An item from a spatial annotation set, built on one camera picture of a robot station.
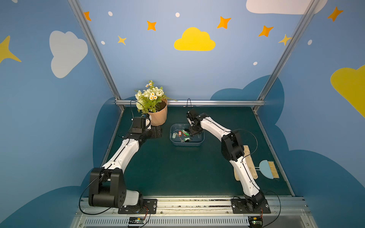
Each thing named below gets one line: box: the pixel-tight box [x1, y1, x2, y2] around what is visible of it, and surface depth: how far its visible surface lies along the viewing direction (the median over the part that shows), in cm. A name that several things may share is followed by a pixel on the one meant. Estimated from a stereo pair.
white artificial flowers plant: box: [134, 80, 178, 115], surface depth 90 cm
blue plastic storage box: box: [169, 123, 206, 147], surface depth 104 cm
